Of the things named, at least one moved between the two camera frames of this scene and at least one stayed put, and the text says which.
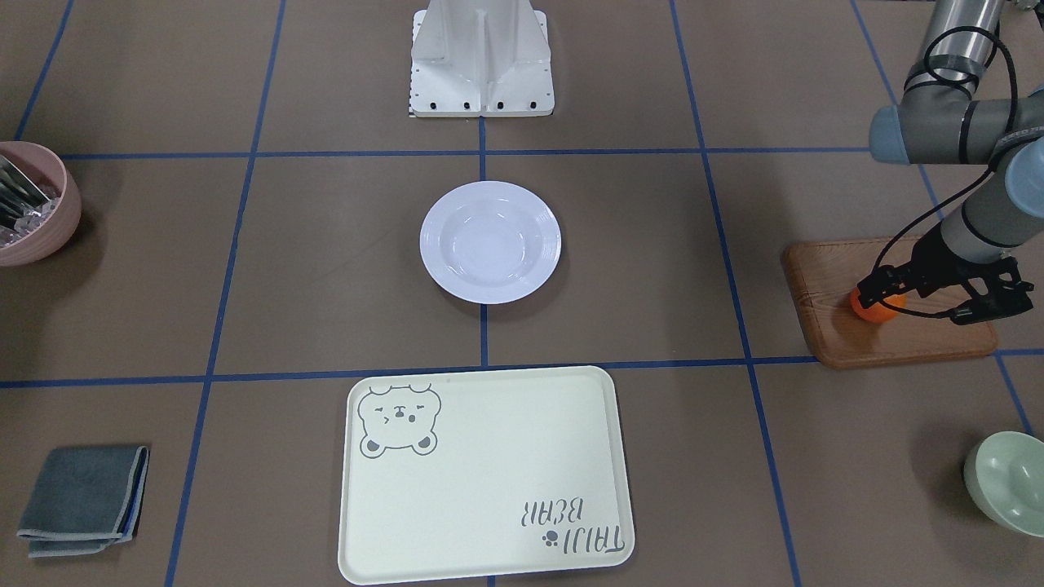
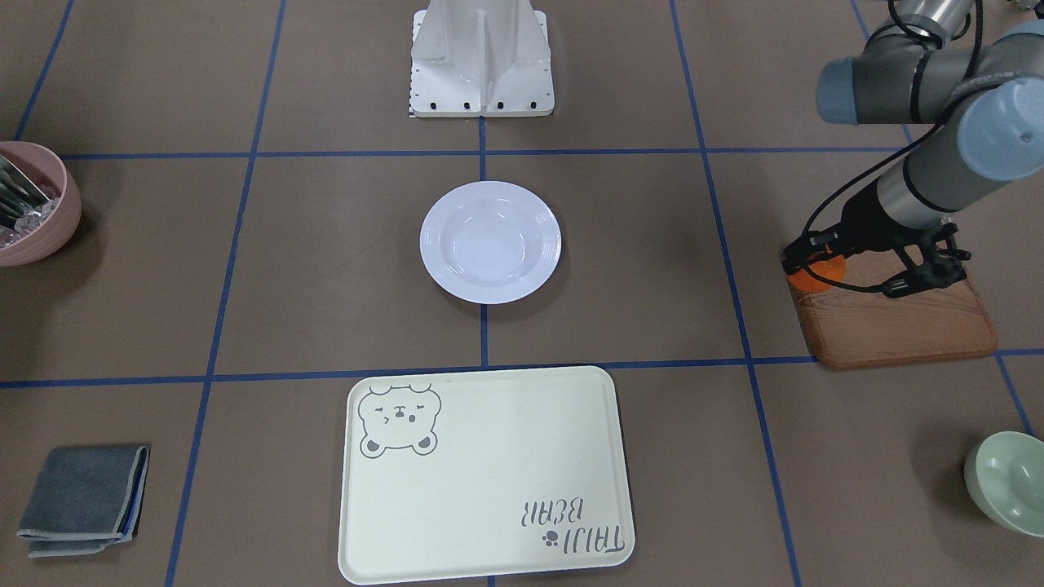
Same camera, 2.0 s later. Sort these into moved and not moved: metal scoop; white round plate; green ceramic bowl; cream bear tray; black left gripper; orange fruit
Moved: black left gripper; orange fruit
Not moved: white round plate; metal scoop; green ceramic bowl; cream bear tray
